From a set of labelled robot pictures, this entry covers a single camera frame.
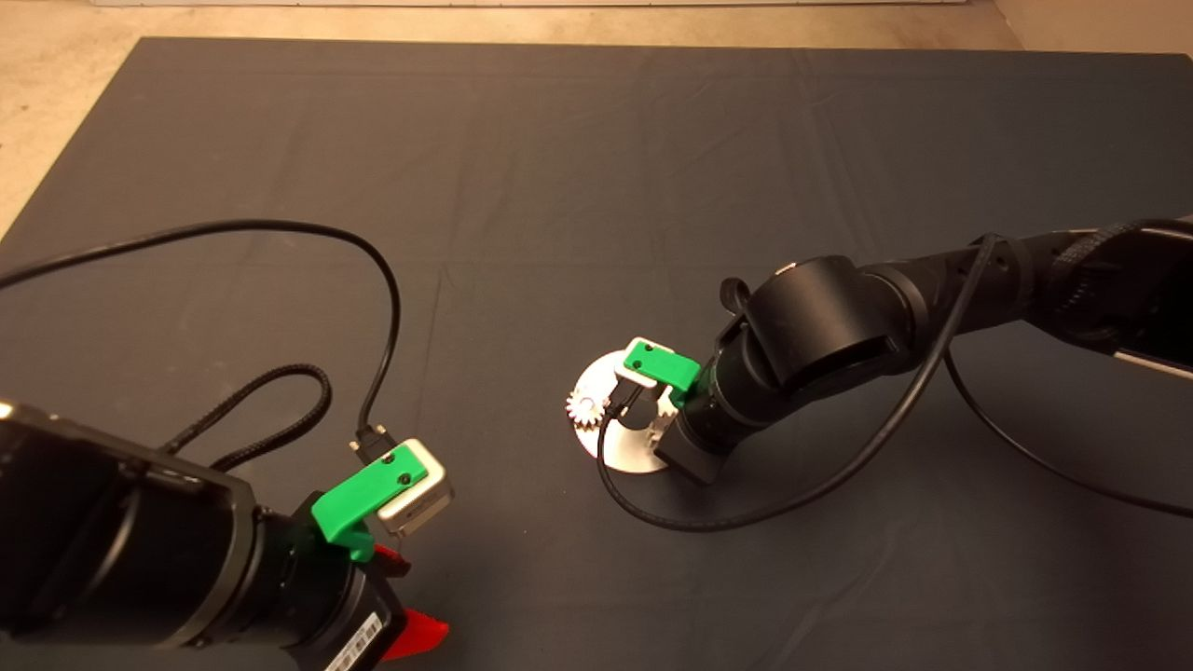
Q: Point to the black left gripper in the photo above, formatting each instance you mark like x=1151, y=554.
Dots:
x=340, y=610

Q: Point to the green left camera mount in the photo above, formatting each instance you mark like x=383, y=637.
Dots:
x=359, y=494

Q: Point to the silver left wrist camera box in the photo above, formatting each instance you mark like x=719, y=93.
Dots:
x=424, y=499

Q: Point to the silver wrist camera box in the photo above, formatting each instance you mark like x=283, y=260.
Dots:
x=629, y=373
x=424, y=499

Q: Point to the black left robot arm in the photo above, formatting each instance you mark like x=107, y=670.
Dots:
x=121, y=550

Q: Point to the small steel planetary gear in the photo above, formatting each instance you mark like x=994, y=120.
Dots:
x=660, y=431
x=585, y=410

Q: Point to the green right camera mount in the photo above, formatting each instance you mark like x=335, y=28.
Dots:
x=664, y=366

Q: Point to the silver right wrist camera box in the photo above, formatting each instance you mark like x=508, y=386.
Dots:
x=629, y=373

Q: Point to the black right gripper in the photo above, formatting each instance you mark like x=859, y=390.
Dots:
x=699, y=443

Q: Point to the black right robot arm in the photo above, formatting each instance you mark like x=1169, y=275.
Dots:
x=820, y=321

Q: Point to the dark grey table cloth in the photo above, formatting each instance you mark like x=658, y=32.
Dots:
x=652, y=186

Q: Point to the round metal carrier plate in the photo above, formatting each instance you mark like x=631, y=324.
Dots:
x=596, y=373

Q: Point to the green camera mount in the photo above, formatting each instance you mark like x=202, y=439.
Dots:
x=664, y=366
x=359, y=494

